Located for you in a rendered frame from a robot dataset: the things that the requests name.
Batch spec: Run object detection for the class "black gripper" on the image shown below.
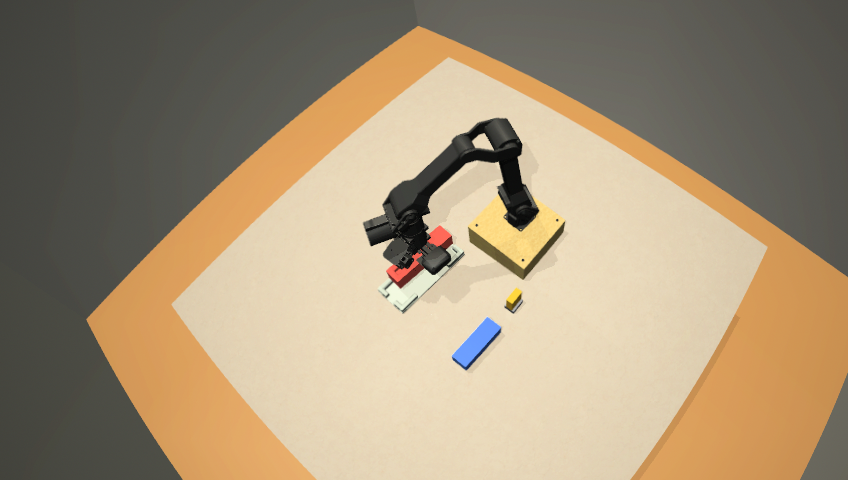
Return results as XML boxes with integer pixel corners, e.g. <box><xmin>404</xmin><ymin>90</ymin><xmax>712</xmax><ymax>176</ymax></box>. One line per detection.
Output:
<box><xmin>397</xmin><ymin>223</ymin><xmax>451</xmax><ymax>275</ymax></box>

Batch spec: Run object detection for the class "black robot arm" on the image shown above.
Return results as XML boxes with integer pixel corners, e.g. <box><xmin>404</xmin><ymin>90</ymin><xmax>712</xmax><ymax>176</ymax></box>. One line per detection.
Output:
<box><xmin>363</xmin><ymin>117</ymin><xmax>539</xmax><ymax>270</ymax></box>

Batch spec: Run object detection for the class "white flat tray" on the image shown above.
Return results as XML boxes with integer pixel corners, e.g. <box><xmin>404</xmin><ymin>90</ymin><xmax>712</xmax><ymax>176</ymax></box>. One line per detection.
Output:
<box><xmin>377</xmin><ymin>244</ymin><xmax>465</xmax><ymax>314</ymax></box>

